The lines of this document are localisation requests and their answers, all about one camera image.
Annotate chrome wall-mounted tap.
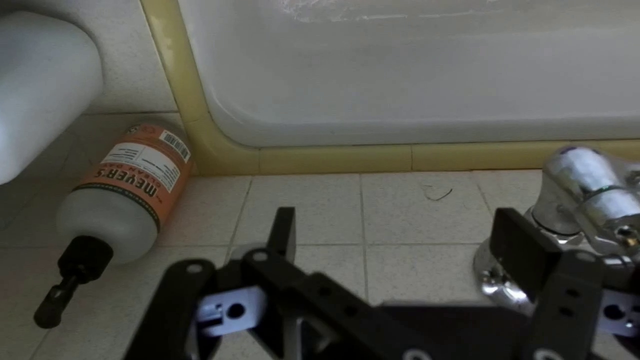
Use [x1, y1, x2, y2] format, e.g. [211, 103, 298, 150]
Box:
[473, 143, 640, 315]

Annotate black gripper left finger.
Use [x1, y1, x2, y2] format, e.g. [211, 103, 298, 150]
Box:
[125, 206, 444, 360]

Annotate orange-label soap pump bottle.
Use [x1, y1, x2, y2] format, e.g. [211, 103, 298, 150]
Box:
[32, 118, 197, 329]

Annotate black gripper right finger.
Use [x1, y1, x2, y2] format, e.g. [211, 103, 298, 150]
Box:
[488, 206, 640, 360]

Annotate white plastic bottle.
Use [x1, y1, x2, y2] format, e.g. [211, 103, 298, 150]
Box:
[0, 7, 107, 188]

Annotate white sink basin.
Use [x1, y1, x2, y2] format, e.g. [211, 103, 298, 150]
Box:
[177, 0, 640, 150]

